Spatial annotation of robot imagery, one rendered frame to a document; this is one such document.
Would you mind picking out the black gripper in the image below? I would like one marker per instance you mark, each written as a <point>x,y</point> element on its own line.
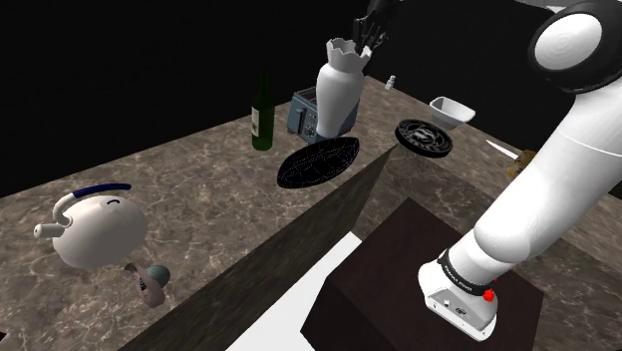
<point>372,22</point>

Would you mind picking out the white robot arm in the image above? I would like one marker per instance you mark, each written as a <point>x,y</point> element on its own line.
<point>559,184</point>

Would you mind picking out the small white shaker bottle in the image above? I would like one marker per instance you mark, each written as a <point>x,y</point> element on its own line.
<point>389,83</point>

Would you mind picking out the white vase with jagged rim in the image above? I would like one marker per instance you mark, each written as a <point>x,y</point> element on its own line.
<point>338,92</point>

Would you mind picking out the blue-grey toaster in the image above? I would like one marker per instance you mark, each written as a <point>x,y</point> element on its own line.
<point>303,119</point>

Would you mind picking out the white square bowl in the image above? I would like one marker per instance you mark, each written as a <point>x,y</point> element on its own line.
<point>452,112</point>

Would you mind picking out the black round patterned plate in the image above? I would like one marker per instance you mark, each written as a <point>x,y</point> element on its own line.
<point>423,138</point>

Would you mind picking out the dark green wine bottle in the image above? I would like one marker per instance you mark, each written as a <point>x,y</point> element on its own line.
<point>263,116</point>

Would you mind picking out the dark brown robot stand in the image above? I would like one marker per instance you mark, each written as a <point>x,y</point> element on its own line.
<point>388,291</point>

